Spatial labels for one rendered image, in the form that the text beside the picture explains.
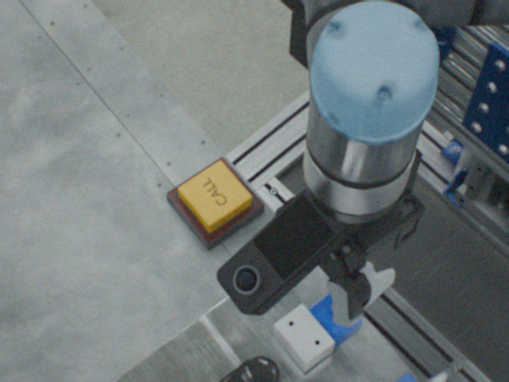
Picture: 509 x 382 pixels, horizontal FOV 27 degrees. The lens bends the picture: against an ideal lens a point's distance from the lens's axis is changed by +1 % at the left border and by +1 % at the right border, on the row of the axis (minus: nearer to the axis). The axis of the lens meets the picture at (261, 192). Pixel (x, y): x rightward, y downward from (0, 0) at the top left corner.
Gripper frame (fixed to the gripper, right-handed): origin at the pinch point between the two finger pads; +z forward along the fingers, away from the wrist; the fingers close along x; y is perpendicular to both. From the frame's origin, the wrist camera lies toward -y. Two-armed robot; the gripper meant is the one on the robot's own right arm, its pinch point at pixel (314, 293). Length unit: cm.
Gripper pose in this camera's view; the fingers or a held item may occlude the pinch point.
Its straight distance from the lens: 94.6
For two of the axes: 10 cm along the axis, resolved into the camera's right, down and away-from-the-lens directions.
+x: -6.1, -7.1, 3.6
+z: -0.2, 4.6, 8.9
